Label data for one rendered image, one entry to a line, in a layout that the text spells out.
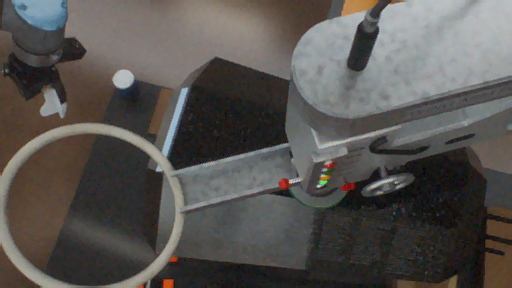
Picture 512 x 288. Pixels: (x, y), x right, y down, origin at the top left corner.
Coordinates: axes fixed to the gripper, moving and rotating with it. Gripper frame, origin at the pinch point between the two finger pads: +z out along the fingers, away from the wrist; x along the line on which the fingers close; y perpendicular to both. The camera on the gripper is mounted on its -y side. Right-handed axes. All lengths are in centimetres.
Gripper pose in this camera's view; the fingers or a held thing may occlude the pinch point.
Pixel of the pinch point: (42, 91)
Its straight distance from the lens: 142.7
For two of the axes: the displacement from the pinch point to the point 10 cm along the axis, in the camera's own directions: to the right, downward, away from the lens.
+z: -4.0, 3.6, 8.4
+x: 6.7, 7.4, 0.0
